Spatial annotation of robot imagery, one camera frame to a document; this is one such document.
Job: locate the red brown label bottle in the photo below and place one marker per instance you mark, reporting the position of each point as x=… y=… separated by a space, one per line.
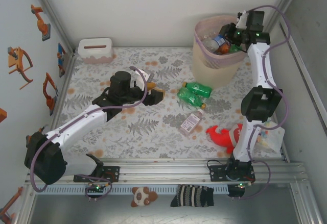
x=225 y=48

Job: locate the small clear bottle blue label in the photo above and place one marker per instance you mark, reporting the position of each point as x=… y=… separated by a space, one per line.
x=219 y=40

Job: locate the green bottle orange cap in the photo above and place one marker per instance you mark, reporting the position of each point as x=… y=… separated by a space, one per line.
x=234 y=49

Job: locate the large ribbed clear bottle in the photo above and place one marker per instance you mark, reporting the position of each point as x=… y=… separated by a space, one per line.
x=208 y=43

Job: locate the green bottle yellow cap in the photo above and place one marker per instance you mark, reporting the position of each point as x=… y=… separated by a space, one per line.
x=198 y=88
x=190 y=97

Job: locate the purple label clear bottle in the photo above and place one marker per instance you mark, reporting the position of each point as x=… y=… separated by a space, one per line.
x=190 y=123

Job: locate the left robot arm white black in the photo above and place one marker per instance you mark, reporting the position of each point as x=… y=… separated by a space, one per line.
x=76 y=122

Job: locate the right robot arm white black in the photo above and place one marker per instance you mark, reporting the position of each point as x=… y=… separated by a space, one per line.
x=260 y=65

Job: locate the beige slatted plastic bin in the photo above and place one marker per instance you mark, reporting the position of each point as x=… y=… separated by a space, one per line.
x=212 y=76

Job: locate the white tissue box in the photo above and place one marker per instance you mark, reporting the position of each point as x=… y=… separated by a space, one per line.
x=94 y=53

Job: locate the floral patterned tablecloth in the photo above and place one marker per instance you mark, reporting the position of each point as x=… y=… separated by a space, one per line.
x=127 y=147

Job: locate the red shark plush toy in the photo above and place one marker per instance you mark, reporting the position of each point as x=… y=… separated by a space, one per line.
x=219 y=136

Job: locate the brown white bear plush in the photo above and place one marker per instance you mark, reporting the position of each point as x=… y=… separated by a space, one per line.
x=143 y=196

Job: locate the black white striped sock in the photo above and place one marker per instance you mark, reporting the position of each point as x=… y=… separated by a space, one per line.
x=191 y=196

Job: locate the small circuit board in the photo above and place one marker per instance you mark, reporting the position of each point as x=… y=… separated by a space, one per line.
x=97 y=188

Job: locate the clear bag of candies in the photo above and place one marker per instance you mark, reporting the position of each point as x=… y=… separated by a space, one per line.
x=270 y=138

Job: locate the blue orange wall model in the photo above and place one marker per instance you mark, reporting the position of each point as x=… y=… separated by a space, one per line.
x=61 y=55

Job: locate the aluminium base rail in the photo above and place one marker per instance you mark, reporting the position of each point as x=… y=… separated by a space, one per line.
x=163 y=169

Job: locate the aluminium side rail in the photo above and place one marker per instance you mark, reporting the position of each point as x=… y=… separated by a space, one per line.
x=307 y=81

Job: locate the orange gripper wall model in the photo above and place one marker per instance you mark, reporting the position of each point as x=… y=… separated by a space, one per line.
x=14 y=60

